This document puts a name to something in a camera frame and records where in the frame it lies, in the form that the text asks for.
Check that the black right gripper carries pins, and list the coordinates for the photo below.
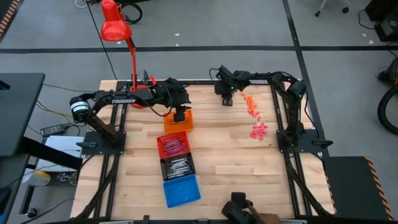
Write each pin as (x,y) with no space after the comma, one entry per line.
(231,82)

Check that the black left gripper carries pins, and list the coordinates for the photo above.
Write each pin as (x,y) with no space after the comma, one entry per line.
(175,93)

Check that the orange plastic basket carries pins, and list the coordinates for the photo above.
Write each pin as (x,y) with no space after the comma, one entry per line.
(169,127)

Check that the purple crayon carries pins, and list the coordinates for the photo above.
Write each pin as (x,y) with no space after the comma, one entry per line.
(173,144)
(175,151)
(171,141)
(174,147)

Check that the red plastic basket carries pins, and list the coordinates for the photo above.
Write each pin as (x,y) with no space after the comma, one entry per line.
(161,154)

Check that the black plastic basket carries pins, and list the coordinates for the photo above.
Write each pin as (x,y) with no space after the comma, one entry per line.
(163,175)

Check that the blue plastic basket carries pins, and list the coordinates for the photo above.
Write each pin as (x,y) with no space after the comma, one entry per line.
(182,193)

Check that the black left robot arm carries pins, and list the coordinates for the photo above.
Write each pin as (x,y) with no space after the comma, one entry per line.
(124,100)

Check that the person's forearm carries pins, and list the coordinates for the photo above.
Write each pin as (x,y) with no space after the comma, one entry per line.
(264,217)

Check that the small red stick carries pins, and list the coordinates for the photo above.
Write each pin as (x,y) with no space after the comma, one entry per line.
(152,79)

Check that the red desk lamp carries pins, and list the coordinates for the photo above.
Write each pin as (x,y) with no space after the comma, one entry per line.
(115,31)

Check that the office chair base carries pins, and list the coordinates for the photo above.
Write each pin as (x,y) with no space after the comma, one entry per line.
(317,13)

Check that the white box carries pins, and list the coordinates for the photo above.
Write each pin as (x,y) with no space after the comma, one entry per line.
(62,144)

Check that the black power adapter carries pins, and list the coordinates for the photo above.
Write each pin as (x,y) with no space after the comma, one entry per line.
(53,130)

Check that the black handheld object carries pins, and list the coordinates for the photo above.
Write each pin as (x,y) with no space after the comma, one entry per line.
(236,214)

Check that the black diagonal beam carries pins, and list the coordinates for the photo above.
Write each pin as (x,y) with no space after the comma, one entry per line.
(53,154)

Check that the black hazard-striped platform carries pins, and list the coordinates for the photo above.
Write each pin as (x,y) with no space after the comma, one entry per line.
(348,186)

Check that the black side desk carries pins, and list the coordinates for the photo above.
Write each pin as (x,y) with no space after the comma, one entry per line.
(18,109)

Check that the yellow white container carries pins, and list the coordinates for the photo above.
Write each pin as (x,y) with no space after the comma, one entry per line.
(38,179)

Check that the orange black vacuum cleaner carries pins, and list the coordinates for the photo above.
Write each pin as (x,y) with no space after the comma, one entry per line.
(393,73)

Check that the black box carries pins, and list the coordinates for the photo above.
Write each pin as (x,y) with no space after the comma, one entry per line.
(388,29)

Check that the black case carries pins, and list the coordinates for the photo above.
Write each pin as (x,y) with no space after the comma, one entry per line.
(382,7)

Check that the black aluminium table frame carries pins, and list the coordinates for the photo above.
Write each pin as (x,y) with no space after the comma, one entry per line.
(202,82)

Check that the black frame camera post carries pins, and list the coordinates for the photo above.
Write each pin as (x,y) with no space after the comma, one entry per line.
(145,74)

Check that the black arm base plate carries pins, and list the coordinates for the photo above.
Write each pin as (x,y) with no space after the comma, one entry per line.
(308,148)
(88,149)

